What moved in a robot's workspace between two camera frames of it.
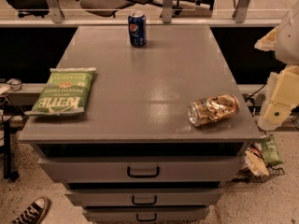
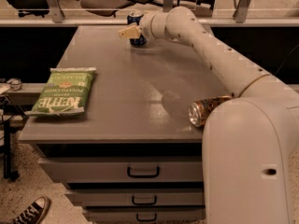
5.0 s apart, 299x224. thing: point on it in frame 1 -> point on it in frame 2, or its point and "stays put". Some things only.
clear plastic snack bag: [212, 108] stays put
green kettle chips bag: [65, 90] stays put
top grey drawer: [142, 169] stays put
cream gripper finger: [282, 97] -> [156, 25]
